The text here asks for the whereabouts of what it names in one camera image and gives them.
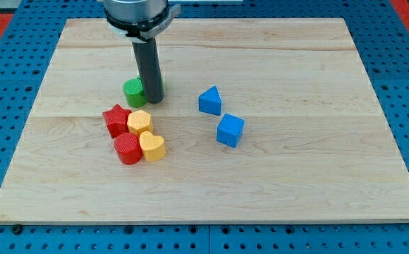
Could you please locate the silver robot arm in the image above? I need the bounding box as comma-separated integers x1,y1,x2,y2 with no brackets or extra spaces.
103,0,181,104

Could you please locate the light wooden board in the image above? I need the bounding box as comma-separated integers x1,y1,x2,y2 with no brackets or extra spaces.
0,18,409,225

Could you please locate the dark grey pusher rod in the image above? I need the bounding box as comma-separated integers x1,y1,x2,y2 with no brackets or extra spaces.
133,38,164,104

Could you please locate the yellow hexagon block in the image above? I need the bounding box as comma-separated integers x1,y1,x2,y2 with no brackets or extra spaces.
127,110,154,137

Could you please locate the blue cube block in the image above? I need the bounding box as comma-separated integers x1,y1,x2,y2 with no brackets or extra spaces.
216,114,245,147

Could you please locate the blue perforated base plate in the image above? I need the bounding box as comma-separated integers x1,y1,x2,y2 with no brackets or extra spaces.
0,0,409,253

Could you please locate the blue triangle block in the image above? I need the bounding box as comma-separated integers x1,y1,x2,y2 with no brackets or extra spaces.
198,86,221,116

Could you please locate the green circle block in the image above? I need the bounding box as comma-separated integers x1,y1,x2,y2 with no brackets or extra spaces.
123,78,147,108

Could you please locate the yellow heart block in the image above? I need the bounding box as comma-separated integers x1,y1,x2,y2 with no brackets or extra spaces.
139,131,166,162

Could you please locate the red star block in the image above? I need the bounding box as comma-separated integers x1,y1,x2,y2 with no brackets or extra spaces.
102,104,132,138

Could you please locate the red circle block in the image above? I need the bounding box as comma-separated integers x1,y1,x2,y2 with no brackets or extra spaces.
114,133,142,165

